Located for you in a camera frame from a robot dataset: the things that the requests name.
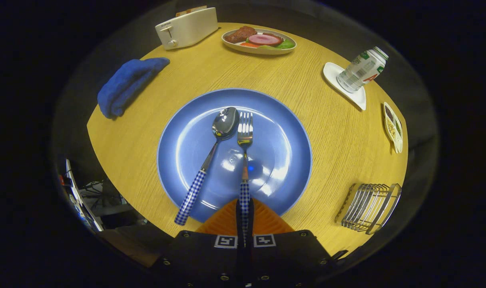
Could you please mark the white toaster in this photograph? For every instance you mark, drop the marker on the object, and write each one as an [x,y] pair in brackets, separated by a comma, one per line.
[191,28]

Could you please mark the green lettuce leaf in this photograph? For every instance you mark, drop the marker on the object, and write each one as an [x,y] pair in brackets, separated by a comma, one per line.
[286,44]

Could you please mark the orange carrot slice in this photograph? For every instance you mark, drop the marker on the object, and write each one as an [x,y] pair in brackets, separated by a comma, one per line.
[249,44]

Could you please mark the white power strip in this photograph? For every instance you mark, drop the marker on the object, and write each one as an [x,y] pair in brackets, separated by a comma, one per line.
[81,200]

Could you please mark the pink ham slice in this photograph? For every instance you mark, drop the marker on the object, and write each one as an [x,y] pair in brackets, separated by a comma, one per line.
[263,39]

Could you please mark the white divided condiment dish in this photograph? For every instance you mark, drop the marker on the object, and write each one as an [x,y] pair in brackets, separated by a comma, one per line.
[393,128]

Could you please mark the small brown steak piece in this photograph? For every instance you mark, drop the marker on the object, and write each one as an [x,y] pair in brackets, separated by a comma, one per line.
[275,36]

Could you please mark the white square coaster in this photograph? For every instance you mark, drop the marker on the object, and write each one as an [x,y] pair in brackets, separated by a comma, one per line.
[333,72]

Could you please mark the oval beige food dish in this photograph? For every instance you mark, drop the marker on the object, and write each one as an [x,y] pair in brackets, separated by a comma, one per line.
[235,46]

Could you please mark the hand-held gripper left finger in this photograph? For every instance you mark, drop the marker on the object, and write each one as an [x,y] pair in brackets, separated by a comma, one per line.
[203,260]

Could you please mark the round blue plate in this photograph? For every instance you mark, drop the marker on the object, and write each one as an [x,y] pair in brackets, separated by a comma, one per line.
[279,152]

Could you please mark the brown toast slice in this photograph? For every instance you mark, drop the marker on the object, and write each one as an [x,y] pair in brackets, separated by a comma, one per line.
[191,10]

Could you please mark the folded blue cloth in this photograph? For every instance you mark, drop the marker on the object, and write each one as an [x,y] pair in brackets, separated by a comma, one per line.
[125,84]

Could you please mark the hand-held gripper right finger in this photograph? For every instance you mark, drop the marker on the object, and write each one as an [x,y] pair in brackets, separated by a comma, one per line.
[287,260]

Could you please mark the white drink bottle green label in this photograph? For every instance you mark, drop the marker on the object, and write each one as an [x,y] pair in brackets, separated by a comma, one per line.
[361,70]

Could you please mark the large brown steak piece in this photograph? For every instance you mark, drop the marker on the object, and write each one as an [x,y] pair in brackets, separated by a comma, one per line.
[240,34]

